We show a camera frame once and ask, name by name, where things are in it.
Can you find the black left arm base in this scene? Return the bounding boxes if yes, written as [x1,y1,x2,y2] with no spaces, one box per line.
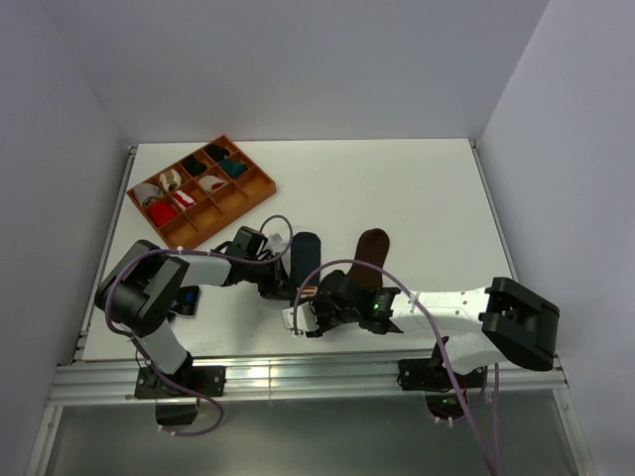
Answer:
[133,365,226,434]

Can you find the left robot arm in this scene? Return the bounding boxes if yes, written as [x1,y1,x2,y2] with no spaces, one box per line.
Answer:
[94,226,295,396]

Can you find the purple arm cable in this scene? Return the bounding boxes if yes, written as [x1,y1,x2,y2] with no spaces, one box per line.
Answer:
[106,214,295,438]
[291,258,502,476]

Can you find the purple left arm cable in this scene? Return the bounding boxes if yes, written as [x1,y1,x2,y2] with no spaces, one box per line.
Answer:
[106,214,295,438]

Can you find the orange wooden divided tray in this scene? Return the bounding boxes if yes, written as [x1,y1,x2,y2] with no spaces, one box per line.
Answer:
[127,135,277,249]

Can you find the aluminium frame rail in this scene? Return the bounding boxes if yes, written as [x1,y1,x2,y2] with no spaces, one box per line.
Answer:
[47,349,570,406]

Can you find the grey rolled sock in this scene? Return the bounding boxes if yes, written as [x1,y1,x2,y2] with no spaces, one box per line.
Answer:
[133,182,163,207]

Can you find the navy patterned sock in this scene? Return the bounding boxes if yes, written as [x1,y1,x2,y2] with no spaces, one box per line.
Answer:
[290,231,321,288]

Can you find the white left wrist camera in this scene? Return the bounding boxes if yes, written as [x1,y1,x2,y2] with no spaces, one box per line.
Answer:
[268,233,284,246]

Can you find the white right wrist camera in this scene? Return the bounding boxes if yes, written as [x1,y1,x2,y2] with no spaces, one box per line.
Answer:
[282,302,318,337]

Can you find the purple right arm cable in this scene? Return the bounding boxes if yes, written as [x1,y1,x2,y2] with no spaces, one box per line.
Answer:
[291,258,502,476]

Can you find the teal rolled sock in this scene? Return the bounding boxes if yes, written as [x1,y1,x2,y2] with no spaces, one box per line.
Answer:
[217,159,248,179]

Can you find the white beige rolled sock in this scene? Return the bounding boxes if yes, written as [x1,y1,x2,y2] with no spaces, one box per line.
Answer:
[158,169,183,192]

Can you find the red white striped sock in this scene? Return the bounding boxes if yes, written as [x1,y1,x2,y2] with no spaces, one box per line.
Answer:
[171,190,197,211]

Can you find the white red rolled sock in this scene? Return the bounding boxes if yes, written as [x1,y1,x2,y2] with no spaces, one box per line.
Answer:
[198,175,227,193]

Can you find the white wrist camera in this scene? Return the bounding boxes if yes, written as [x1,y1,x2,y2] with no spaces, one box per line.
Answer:
[282,302,318,337]
[268,233,284,246]

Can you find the brown striped sock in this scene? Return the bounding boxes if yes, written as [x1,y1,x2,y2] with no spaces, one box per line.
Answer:
[296,228,392,301]

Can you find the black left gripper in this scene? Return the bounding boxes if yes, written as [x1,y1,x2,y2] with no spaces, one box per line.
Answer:
[244,253,300,301]

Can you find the black rolled sock with white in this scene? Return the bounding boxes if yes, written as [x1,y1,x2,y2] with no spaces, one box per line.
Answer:
[204,144,231,163]

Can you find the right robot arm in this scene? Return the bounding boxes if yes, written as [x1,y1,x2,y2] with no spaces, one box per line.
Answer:
[287,270,560,387]

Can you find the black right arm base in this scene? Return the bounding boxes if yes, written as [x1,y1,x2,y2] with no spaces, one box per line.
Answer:
[397,358,487,423]

